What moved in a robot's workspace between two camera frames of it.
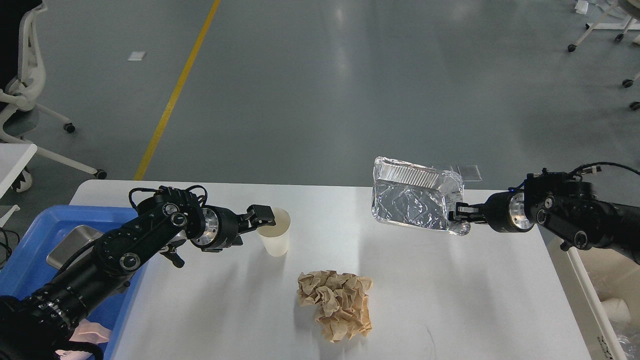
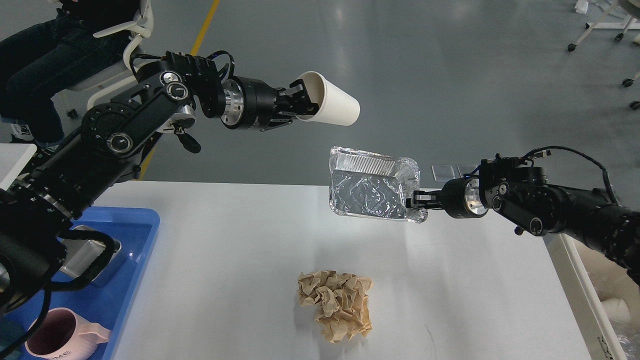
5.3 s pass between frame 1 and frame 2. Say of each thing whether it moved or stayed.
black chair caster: stayed
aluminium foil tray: moved
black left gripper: moved
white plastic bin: stayed
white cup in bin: stayed
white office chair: moved
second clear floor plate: stayed
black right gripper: moved
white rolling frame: stayed
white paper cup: moved
